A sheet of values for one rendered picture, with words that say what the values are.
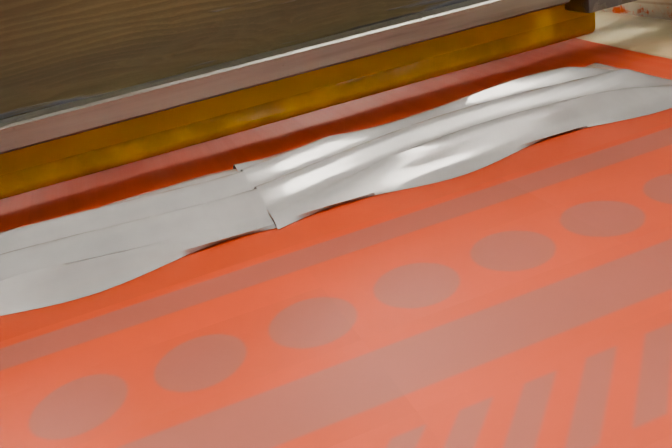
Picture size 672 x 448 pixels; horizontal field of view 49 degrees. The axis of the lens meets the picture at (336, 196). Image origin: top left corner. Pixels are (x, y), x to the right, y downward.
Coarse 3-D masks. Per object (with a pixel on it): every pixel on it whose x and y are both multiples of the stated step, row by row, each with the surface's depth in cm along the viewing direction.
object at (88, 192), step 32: (160, 160) 34; (192, 160) 33; (224, 160) 32; (32, 192) 33; (64, 192) 32; (96, 192) 31; (128, 192) 30; (0, 224) 30; (192, 256) 24; (224, 256) 23; (256, 256) 23; (128, 288) 22; (160, 288) 22; (0, 320) 22; (32, 320) 22; (64, 320) 21
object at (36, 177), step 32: (544, 32) 37; (576, 32) 38; (416, 64) 35; (448, 64) 36; (320, 96) 34; (352, 96) 34; (192, 128) 32; (224, 128) 33; (64, 160) 31; (96, 160) 31; (128, 160) 32; (0, 192) 30
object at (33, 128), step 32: (480, 0) 33; (512, 0) 33; (544, 0) 34; (352, 32) 32; (384, 32) 32; (416, 32) 32; (448, 32) 32; (224, 64) 31; (256, 64) 30; (288, 64) 30; (320, 64) 31; (96, 96) 29; (128, 96) 29; (160, 96) 29; (192, 96) 30; (0, 128) 28; (32, 128) 28; (64, 128) 28; (96, 128) 29
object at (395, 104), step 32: (480, 64) 39; (512, 64) 37; (544, 64) 36; (576, 64) 35; (608, 64) 34; (640, 64) 33; (384, 96) 36; (416, 96) 35; (448, 96) 34; (256, 128) 35; (288, 128) 34; (320, 128) 33; (352, 128) 33; (608, 128) 27; (640, 128) 26; (512, 160) 26; (544, 160) 25; (416, 192) 25; (448, 192) 24; (320, 224) 24; (352, 224) 23
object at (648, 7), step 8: (640, 0) 41; (648, 0) 41; (656, 0) 40; (664, 0) 40; (608, 8) 44; (616, 8) 43; (624, 8) 43; (632, 8) 42; (640, 8) 42; (648, 8) 41; (656, 8) 40; (664, 8) 40; (648, 16) 41; (656, 16) 41; (664, 16) 40
